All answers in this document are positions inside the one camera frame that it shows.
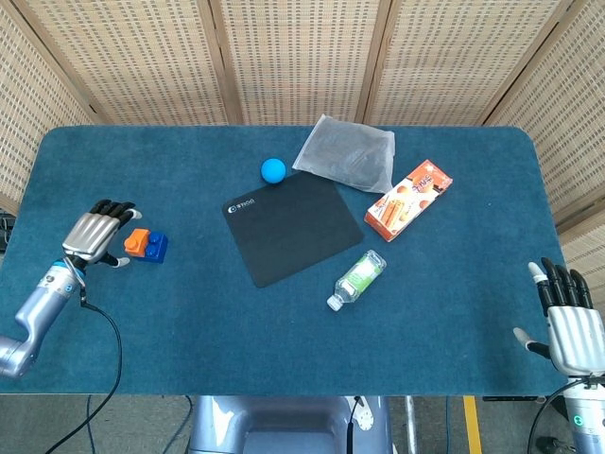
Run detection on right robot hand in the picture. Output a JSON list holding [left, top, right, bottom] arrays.
[[513, 256, 605, 378]]

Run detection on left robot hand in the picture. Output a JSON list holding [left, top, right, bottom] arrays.
[[61, 199, 144, 270]]

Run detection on orange and blue toy block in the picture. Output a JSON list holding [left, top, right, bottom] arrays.
[[141, 231, 170, 265]]

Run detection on blue ball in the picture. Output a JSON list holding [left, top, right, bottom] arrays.
[[260, 158, 287, 184]]

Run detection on black mouse pad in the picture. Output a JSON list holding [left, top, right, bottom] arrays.
[[221, 170, 366, 289]]

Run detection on blue table cloth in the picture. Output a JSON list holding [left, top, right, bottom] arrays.
[[0, 124, 574, 396]]

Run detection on orange snack box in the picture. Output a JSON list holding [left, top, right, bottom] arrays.
[[364, 159, 454, 243]]

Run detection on clear plastic water bottle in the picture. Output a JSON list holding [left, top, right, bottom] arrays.
[[327, 249, 388, 312]]

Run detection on translucent plastic bag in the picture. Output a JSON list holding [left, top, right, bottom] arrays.
[[291, 113, 396, 195]]

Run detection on woven folding screen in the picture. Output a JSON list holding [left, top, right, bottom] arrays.
[[0, 0, 605, 292]]

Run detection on silver robot torso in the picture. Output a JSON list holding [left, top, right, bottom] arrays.
[[187, 394, 396, 454]]

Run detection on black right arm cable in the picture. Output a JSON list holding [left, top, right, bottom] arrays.
[[527, 375, 592, 454]]

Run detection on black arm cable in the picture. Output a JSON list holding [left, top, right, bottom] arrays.
[[64, 257, 124, 454], [527, 375, 592, 454]]

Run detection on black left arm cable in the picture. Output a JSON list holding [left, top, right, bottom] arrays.
[[64, 257, 124, 454]]

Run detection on black torso cable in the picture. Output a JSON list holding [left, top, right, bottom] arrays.
[[343, 395, 364, 454]]

